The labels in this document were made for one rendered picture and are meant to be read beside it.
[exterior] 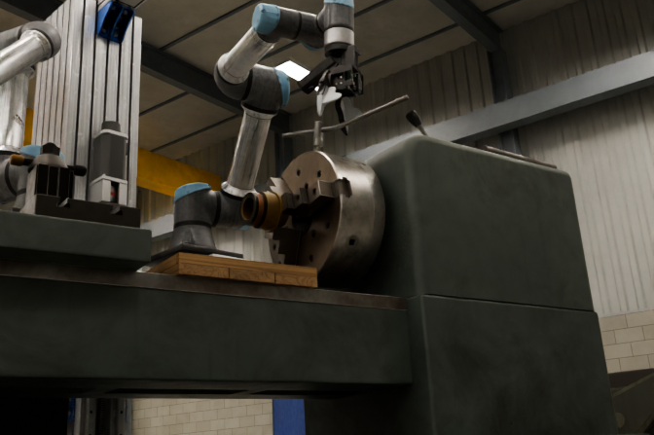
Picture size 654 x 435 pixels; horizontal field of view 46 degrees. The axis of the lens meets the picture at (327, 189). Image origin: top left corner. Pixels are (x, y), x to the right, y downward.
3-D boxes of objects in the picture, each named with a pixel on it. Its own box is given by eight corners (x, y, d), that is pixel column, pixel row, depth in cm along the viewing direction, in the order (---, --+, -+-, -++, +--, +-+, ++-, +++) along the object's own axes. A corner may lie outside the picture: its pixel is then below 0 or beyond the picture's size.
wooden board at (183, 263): (232, 320, 182) (232, 303, 183) (317, 287, 155) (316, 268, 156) (107, 311, 166) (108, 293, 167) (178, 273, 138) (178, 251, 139)
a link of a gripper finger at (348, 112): (363, 132, 191) (354, 96, 189) (342, 136, 194) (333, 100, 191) (367, 128, 194) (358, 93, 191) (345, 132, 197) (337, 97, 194)
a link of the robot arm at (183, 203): (167, 230, 244) (168, 189, 249) (208, 233, 250) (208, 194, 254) (179, 218, 234) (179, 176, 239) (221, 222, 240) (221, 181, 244)
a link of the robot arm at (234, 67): (200, 63, 235) (262, -12, 193) (235, 70, 240) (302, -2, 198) (199, 99, 232) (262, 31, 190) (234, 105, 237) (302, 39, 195)
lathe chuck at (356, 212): (297, 294, 194) (298, 173, 202) (375, 278, 169) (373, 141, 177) (266, 291, 189) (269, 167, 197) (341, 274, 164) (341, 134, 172)
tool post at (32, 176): (61, 226, 159) (64, 180, 162) (73, 216, 153) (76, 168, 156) (23, 221, 154) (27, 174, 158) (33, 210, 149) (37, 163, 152)
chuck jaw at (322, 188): (318, 202, 181) (346, 179, 173) (321, 222, 179) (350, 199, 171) (277, 196, 175) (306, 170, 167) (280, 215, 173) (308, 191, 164)
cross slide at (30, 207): (64, 286, 167) (65, 266, 168) (140, 233, 134) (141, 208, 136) (-26, 278, 157) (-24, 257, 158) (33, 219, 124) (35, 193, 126)
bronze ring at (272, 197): (271, 199, 183) (236, 195, 178) (292, 188, 176) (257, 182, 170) (272, 237, 180) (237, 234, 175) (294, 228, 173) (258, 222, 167)
